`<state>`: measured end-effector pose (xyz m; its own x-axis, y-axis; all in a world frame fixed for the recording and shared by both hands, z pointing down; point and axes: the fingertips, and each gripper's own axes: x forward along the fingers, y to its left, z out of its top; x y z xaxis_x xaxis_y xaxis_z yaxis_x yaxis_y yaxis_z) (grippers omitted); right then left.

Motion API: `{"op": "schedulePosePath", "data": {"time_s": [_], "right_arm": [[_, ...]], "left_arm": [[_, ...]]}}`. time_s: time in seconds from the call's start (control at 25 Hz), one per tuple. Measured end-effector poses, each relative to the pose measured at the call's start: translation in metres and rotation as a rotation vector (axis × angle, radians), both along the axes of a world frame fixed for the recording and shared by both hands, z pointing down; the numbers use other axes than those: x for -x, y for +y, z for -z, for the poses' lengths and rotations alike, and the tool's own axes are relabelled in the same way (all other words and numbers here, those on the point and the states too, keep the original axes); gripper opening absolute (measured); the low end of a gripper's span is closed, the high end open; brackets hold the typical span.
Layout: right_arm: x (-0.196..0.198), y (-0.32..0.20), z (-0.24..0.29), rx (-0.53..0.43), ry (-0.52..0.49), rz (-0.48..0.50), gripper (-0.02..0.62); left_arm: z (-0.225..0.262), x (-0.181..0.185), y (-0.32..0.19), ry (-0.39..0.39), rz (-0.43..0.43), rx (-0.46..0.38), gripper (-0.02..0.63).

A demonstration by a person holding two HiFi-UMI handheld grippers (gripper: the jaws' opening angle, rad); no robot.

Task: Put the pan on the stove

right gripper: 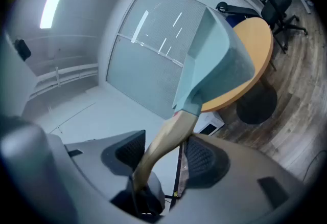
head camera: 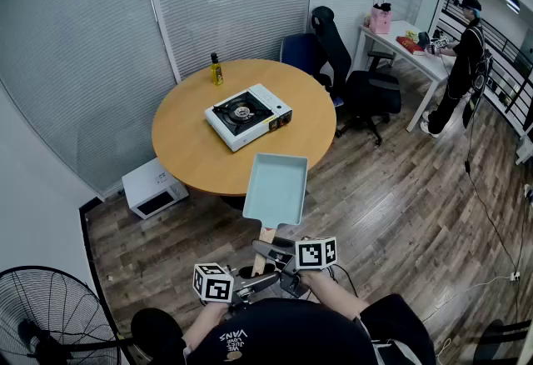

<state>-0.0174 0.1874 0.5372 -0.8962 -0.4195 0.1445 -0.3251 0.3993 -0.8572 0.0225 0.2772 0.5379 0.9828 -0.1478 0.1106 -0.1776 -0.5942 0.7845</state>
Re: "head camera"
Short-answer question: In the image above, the black metal railing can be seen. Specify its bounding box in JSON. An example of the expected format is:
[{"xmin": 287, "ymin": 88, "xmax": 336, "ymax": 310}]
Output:
[{"xmin": 435, "ymin": 0, "xmax": 533, "ymax": 135}]

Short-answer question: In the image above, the black floor fan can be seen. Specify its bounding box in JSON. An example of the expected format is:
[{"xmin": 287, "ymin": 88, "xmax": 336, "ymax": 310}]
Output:
[{"xmin": 0, "ymin": 266, "xmax": 137, "ymax": 365}]

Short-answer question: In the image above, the person's left forearm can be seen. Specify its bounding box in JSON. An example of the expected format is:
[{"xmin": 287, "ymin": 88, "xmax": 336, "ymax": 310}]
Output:
[{"xmin": 182, "ymin": 299, "xmax": 231, "ymax": 350}]

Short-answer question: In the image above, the person's black shirt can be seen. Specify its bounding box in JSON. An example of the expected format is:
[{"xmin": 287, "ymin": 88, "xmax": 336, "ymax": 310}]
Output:
[{"xmin": 131, "ymin": 294, "xmax": 436, "ymax": 365}]

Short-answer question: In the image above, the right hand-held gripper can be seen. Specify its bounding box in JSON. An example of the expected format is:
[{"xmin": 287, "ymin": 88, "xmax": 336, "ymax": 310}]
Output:
[{"xmin": 252, "ymin": 236, "xmax": 338, "ymax": 298}]

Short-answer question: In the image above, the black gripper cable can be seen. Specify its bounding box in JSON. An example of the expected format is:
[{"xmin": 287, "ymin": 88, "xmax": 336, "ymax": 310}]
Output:
[{"xmin": 331, "ymin": 264, "xmax": 360, "ymax": 298}]

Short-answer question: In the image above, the pink bag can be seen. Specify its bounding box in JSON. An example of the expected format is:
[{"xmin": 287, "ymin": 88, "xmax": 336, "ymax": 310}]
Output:
[{"xmin": 369, "ymin": 0, "xmax": 394, "ymax": 35}]

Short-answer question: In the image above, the red book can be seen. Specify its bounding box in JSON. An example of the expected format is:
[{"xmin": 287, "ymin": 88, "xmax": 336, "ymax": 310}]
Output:
[{"xmin": 395, "ymin": 35, "xmax": 426, "ymax": 56}]

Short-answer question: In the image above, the white microwave oven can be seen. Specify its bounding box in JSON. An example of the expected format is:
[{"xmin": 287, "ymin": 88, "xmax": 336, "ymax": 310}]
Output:
[{"xmin": 121, "ymin": 157, "xmax": 190, "ymax": 221}]

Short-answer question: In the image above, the black office chair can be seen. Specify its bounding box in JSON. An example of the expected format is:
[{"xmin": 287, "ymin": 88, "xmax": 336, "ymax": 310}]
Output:
[{"xmin": 311, "ymin": 5, "xmax": 403, "ymax": 147}]

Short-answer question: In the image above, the white floor cable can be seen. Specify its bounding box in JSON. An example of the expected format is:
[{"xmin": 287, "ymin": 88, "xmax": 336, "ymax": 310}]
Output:
[{"xmin": 421, "ymin": 274, "xmax": 514, "ymax": 323}]

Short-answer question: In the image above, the light blue square pan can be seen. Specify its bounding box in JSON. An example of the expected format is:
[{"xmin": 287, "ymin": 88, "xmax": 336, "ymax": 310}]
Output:
[{"xmin": 242, "ymin": 152, "xmax": 310, "ymax": 278}]

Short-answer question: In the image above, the yellow oil bottle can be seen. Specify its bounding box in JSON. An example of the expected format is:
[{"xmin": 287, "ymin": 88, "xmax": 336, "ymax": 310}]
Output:
[{"xmin": 210, "ymin": 52, "xmax": 225, "ymax": 87}]

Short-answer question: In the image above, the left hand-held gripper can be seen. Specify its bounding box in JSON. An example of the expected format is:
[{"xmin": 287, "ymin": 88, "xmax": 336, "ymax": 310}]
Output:
[{"xmin": 192, "ymin": 262, "xmax": 281, "ymax": 308}]

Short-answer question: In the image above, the person's right forearm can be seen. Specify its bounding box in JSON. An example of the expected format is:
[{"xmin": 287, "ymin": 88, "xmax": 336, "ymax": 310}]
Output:
[{"xmin": 299, "ymin": 269, "xmax": 371, "ymax": 321}]

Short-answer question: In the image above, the black floor cable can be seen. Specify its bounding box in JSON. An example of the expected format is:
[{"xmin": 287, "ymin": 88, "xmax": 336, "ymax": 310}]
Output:
[{"xmin": 462, "ymin": 92, "xmax": 526, "ymax": 279}]

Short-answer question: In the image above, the white desk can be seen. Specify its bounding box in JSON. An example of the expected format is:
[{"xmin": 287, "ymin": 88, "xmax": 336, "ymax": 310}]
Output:
[{"xmin": 358, "ymin": 19, "xmax": 457, "ymax": 133}]

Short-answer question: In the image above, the blue chair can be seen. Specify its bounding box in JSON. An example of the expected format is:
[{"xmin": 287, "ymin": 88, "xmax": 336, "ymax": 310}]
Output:
[{"xmin": 279, "ymin": 32, "xmax": 346, "ymax": 108}]

